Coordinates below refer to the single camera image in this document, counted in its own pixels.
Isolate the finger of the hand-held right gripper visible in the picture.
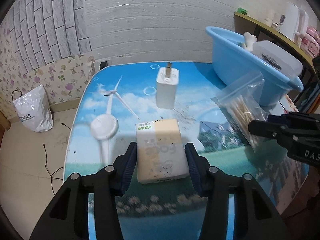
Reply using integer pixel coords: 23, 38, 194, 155
247, 119, 279, 139
268, 114, 290, 124

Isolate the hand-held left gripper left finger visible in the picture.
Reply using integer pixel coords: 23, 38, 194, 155
29, 142, 138, 240

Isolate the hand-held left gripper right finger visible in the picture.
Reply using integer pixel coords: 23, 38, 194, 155
184, 142, 280, 240

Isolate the clear bag of cotton swabs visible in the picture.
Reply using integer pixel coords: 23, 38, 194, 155
211, 70, 269, 153

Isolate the beige and white tissue pack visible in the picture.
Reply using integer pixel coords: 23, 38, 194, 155
135, 118, 189, 184

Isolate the clear plastic box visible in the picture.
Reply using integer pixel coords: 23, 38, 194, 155
252, 41, 303, 79

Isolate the blue plastic basin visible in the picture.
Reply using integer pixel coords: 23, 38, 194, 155
205, 26, 304, 107

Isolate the cream bone toy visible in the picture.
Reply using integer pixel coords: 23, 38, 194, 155
237, 32, 258, 52

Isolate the printed scenery desktop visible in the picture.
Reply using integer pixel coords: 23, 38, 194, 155
64, 60, 310, 240

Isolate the white charger plug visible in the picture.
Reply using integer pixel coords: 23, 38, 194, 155
155, 62, 180, 109

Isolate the pink pig-printed container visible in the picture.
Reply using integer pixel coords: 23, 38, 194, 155
301, 26, 320, 58

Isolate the white electric kettle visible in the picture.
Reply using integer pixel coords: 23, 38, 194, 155
280, 2, 310, 42

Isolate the wooden side table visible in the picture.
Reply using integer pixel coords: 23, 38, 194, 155
234, 11, 320, 114

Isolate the white shopping bag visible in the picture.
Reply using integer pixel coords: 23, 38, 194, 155
11, 84, 54, 133

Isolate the black floor cable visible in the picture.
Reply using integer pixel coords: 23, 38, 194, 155
42, 122, 73, 195

